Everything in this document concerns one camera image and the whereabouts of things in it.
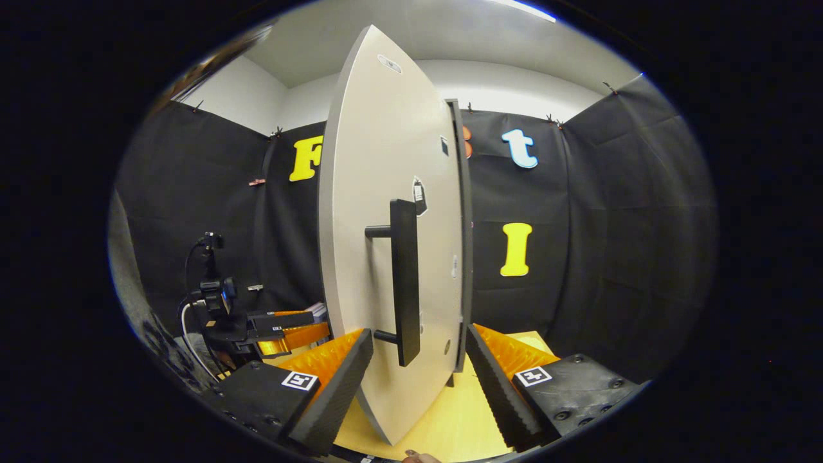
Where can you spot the black backdrop cloth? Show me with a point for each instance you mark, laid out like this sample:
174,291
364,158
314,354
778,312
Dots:
611,225

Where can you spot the lavender book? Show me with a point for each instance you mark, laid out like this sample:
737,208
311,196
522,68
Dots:
318,310

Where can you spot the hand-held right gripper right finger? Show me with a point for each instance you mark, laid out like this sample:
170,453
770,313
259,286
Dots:
498,392

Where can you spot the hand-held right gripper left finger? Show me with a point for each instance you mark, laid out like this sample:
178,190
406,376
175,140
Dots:
334,402

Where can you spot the dark grey cabinet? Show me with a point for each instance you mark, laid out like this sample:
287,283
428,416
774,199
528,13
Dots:
466,270

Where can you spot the long ceiling light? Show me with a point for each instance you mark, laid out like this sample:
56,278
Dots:
524,9

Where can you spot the black clip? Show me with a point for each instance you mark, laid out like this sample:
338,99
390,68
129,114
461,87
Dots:
278,132
609,87
551,120
196,107

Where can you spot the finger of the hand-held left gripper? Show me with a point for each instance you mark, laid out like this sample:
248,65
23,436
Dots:
302,335
283,320

